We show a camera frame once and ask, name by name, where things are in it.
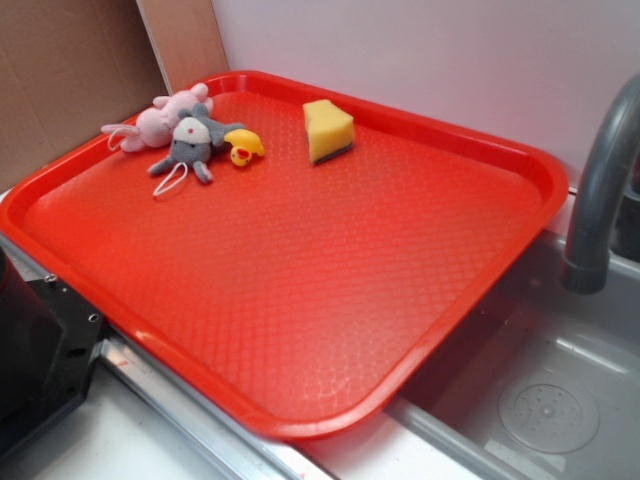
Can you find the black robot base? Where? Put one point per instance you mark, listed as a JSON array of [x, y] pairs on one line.
[[50, 339]]

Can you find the pink plush bunny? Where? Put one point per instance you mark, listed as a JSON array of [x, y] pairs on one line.
[[153, 128]]

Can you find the red plastic tray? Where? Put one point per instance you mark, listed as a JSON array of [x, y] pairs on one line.
[[298, 297]]

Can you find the yellow sponge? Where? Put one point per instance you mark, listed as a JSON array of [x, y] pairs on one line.
[[330, 130]]

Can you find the yellow rubber duck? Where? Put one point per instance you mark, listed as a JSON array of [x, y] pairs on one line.
[[245, 144]]

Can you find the grey plush mouse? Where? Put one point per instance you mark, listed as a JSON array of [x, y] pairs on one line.
[[195, 140]]

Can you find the grey plastic sink basin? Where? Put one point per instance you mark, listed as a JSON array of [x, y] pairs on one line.
[[536, 382]]

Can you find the grey plastic faucet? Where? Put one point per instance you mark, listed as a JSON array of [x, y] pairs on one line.
[[605, 215]]

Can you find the brown cardboard panel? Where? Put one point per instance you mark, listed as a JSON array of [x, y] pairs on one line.
[[68, 68]]

